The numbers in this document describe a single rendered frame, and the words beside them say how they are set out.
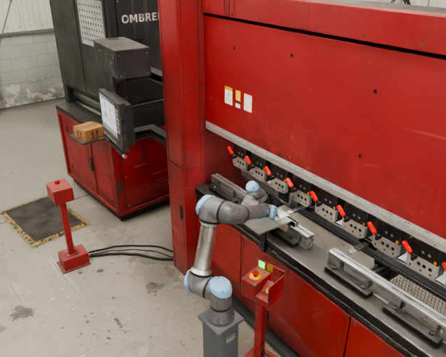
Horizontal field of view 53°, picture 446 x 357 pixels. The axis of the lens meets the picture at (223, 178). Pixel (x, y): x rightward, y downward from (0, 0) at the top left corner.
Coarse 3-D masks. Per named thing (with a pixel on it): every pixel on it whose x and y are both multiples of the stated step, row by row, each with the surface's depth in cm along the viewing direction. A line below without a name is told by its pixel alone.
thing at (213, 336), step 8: (200, 320) 240; (240, 320) 238; (208, 328) 237; (216, 328) 233; (224, 328) 233; (232, 328) 237; (208, 336) 240; (216, 336) 234; (224, 336) 235; (232, 336) 240; (208, 344) 243; (216, 344) 237; (224, 344) 237; (232, 344) 242; (208, 352) 246; (216, 352) 239; (224, 352) 240; (232, 352) 245
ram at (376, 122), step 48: (240, 48) 278; (288, 48) 244; (336, 48) 217; (384, 48) 197; (288, 96) 253; (336, 96) 225; (384, 96) 202; (432, 96) 183; (240, 144) 305; (288, 144) 264; (336, 144) 233; (384, 144) 208; (432, 144) 189; (336, 192) 242; (384, 192) 215; (432, 192) 194; (432, 240) 201
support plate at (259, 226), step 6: (246, 222) 282; (252, 222) 282; (258, 222) 282; (264, 222) 282; (270, 222) 282; (282, 222) 282; (288, 222) 284; (252, 228) 277; (258, 228) 277; (264, 228) 277; (270, 228) 277; (258, 234) 271
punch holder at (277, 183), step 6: (276, 168) 279; (276, 174) 281; (282, 174) 275; (288, 174) 273; (276, 180) 282; (282, 180) 277; (276, 186) 283; (282, 186) 279; (288, 186) 278; (282, 192) 279; (288, 192) 280
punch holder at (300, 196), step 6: (294, 174) 267; (294, 180) 268; (300, 180) 263; (294, 186) 269; (300, 186) 265; (306, 186) 261; (312, 186) 258; (300, 192) 266; (306, 192) 262; (294, 198) 272; (300, 198) 267; (306, 198) 263; (312, 198) 263; (306, 204) 265; (312, 204) 265
